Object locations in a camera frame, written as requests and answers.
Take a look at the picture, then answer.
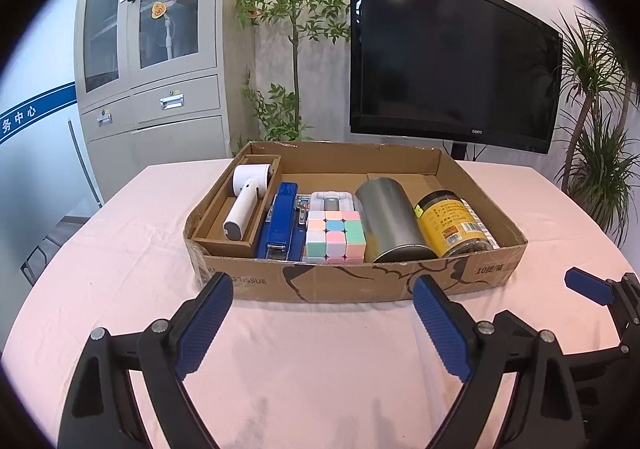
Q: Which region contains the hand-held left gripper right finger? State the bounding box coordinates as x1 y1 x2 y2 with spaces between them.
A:
412 275 586 449

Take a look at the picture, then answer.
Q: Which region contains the white plastic case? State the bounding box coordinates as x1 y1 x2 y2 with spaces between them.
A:
309 191 357 212

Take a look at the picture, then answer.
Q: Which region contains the spiky palm potted plant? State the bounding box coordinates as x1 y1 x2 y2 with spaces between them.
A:
550 6 640 250

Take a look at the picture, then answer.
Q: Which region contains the pastel puzzle cube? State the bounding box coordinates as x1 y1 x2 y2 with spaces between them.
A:
302 210 367 265

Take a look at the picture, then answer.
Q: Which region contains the yellow label jar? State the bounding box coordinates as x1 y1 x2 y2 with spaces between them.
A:
414 190 501 258

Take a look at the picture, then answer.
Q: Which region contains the grey metal cabinet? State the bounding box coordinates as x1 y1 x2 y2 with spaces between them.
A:
74 0 233 204

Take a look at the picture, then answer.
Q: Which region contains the blue stapler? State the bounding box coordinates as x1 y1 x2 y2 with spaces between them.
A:
256 181 299 261

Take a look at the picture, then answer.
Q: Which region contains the pink tablecloth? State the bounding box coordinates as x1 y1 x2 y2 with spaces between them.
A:
0 156 640 449

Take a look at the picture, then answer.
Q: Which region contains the black television stand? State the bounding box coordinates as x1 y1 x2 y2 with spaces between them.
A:
442 141 488 162

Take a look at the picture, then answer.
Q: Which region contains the shallow cardboard box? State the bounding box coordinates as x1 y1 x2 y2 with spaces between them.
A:
182 141 529 304

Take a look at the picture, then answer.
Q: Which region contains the black flat screen television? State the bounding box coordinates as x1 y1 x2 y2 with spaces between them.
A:
348 0 564 156

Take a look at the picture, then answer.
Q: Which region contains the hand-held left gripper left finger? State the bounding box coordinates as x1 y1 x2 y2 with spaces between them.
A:
57 273 234 449

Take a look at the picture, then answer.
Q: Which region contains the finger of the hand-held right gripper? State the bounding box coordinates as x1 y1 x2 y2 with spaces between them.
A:
565 267 640 342
562 343 640 382

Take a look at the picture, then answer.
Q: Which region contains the leafy green potted tree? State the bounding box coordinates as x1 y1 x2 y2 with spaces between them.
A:
226 0 351 154

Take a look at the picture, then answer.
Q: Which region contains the black metal chair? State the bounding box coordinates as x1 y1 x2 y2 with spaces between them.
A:
20 219 63 286

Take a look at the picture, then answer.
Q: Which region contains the white handheld lint remover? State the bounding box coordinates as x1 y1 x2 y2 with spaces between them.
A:
222 164 275 242

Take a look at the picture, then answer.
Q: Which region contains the silver cylindrical tin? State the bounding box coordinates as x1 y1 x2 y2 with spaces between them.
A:
355 177 438 264

